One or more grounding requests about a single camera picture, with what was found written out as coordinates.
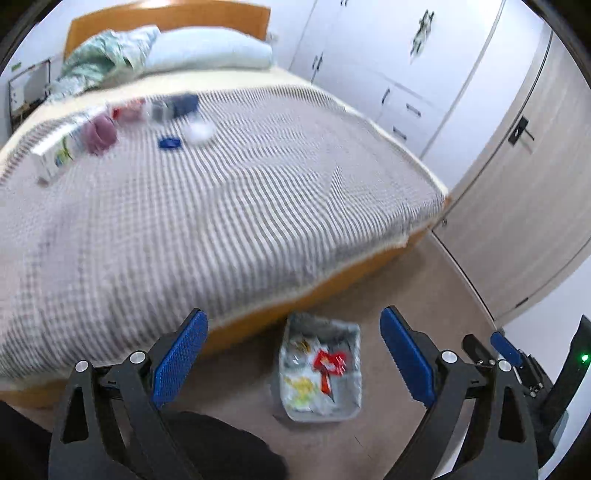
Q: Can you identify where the red packet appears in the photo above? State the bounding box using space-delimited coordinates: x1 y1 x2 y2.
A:
112 98 145 124

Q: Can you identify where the black door handle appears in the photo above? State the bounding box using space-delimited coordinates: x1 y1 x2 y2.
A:
508 116 536 147

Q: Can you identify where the light blue pillow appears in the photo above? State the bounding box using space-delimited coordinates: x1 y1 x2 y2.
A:
143 31 274 73

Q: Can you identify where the yellow snack wrapper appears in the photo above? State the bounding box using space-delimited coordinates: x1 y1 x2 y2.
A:
284 374 319 411

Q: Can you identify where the green patterned quilt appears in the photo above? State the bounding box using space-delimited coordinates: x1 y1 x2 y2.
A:
48 27 161 100

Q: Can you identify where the light wooden door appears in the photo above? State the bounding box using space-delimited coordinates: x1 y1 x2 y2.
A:
431 32 591 324

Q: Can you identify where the clear plastic wrapper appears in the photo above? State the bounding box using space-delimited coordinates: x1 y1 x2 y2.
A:
145 99 174 124

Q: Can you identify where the red foil wrapper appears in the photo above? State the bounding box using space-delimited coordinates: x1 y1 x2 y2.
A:
311 349 348 393

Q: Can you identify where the grey lined waste bin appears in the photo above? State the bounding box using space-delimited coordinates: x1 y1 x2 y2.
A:
278 313 363 423

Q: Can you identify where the dark framed bedside stand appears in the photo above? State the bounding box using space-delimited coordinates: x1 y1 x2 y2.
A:
7 59 52 127

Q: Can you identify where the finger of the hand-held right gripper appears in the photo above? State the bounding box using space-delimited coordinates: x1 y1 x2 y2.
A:
490 331 552 402
463 335 497 366

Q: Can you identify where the white crumpled plastic bag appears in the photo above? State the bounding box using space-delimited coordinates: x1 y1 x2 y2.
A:
181 117 215 146

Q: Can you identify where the green printed white carton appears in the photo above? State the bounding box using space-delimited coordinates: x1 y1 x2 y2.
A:
31 104 109 185

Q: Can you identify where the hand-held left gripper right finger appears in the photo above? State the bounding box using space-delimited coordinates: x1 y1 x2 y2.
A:
379 305 539 480

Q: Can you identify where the wooden bed frame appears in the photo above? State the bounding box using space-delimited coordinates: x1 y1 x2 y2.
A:
0 0 451 409

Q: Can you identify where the wardrobe door ornament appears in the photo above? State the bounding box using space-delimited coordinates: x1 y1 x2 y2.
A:
411 10 435 54

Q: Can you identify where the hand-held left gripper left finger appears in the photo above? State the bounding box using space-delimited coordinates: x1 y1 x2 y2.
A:
48 309 208 480

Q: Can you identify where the white wardrobe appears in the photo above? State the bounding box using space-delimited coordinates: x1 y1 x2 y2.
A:
288 0 506 160

